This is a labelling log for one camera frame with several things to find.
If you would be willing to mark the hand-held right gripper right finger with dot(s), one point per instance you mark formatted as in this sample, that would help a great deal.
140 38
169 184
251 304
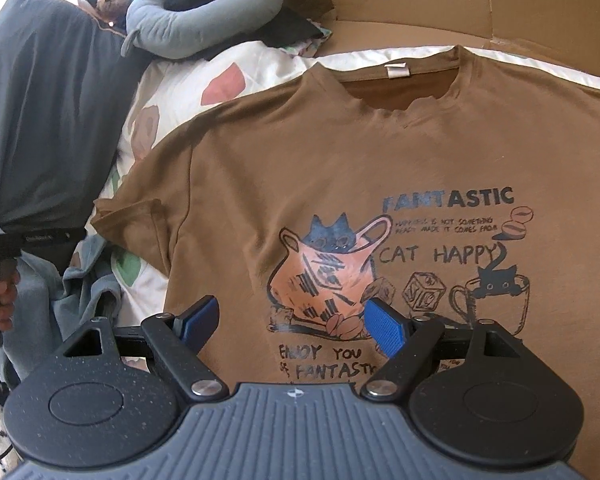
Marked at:
386 327

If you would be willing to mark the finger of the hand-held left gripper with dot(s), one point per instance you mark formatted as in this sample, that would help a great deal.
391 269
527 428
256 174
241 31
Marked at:
45 239

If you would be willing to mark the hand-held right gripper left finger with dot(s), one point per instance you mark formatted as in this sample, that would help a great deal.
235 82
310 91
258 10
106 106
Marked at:
200 325

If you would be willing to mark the brown printed t-shirt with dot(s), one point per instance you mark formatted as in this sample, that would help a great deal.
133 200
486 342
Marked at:
280 160

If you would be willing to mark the grey-blue cloth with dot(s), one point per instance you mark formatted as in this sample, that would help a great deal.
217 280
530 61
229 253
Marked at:
45 290

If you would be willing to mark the dark grey pillow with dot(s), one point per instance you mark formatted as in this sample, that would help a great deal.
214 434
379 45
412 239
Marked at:
45 110

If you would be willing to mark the bear print bedsheet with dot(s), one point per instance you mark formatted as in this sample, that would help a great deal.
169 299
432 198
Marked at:
180 85

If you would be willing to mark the brown teddy bear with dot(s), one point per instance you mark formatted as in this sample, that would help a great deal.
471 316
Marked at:
110 2

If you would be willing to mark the grey neck pillow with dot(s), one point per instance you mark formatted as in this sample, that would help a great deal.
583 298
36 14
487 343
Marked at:
180 25

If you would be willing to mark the patterned floral cloth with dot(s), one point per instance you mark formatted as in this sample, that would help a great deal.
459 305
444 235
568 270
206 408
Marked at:
307 46

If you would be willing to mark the black cloth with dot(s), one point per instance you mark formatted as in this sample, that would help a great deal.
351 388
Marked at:
280 25

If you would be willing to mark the brown cardboard sheet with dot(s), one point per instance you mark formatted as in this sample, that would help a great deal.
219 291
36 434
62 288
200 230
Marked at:
455 0

